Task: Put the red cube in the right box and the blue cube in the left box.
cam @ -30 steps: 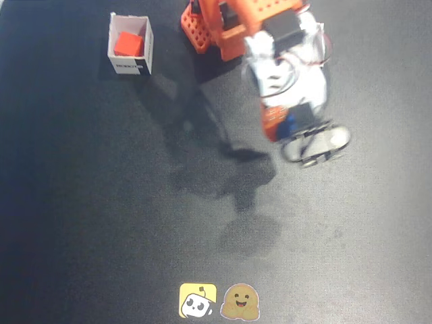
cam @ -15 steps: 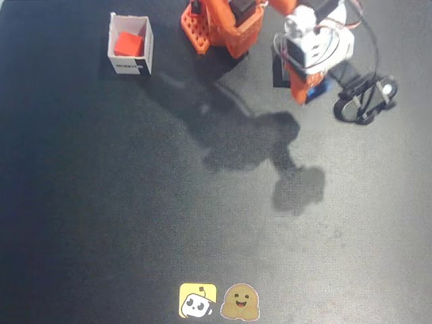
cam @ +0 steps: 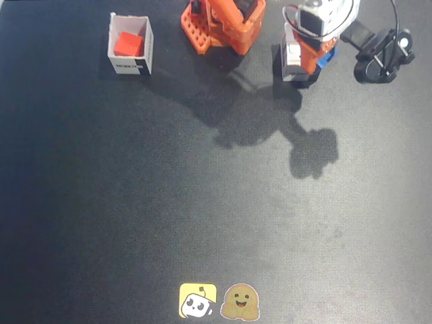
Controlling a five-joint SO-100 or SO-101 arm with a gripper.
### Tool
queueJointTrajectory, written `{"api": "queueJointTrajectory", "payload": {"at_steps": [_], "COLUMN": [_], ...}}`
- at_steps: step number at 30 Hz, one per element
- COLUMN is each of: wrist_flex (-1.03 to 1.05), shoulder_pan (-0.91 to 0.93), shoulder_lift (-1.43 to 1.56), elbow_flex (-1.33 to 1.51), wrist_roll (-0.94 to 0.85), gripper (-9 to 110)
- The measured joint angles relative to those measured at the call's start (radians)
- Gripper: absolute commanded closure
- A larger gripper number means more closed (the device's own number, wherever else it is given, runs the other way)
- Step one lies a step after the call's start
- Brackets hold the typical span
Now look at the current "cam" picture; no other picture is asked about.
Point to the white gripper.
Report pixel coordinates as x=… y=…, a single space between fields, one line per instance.
x=308 y=60

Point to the blue wooden cube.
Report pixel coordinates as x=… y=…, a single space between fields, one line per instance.
x=328 y=60

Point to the red wooden cube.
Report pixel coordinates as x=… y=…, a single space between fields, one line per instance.
x=128 y=44

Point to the white black cardboard box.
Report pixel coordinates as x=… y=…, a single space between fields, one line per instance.
x=291 y=76
x=130 y=65

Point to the brown hugging face sticker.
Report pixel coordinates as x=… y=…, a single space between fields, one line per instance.
x=240 y=302

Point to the yellow robot face sticker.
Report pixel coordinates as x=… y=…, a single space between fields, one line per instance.
x=197 y=300

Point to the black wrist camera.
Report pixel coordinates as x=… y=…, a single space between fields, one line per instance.
x=381 y=57

